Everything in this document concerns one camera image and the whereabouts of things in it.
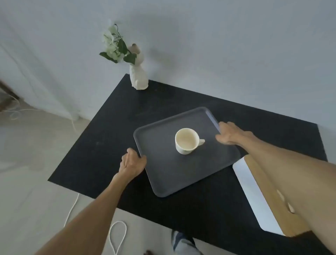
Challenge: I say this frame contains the dark grey tray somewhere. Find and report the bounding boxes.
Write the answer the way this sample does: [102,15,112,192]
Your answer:
[133,106,241,198]

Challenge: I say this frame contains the person's right forearm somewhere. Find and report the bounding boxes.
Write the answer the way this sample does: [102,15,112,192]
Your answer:
[236,134,336,255]

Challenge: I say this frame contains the person's right hand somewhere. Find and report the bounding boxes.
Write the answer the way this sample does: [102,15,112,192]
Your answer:
[215,121,255,146]

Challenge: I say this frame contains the white looped cable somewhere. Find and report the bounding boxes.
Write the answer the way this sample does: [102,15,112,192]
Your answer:
[64,193,127,255]

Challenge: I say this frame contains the white flowers with green leaves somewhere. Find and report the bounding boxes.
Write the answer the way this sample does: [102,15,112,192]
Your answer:
[99,23,137,65]

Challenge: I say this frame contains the white tissue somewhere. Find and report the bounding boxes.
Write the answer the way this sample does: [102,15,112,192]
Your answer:
[277,189,296,214]

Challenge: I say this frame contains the person's left hand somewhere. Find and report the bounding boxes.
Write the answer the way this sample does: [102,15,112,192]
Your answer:
[118,147,147,182]

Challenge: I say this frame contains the white curtain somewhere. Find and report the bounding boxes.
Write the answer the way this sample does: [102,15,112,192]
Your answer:
[0,15,87,121]

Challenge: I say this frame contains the thin white cable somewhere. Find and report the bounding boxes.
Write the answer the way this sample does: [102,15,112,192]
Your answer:
[8,94,77,132]

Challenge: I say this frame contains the white tissue box wooden lid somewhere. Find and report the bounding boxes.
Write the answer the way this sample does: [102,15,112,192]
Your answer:
[232,154,312,238]

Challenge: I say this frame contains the person's left forearm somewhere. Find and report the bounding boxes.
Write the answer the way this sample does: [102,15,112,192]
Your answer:
[34,173,132,255]

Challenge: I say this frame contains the black table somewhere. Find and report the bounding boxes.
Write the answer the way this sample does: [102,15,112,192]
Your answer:
[48,73,336,255]

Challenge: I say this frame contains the brown wooden furniture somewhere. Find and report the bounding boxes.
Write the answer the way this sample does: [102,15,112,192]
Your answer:
[0,80,20,112]

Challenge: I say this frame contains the cream ceramic cup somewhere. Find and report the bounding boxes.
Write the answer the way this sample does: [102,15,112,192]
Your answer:
[175,128,205,155]

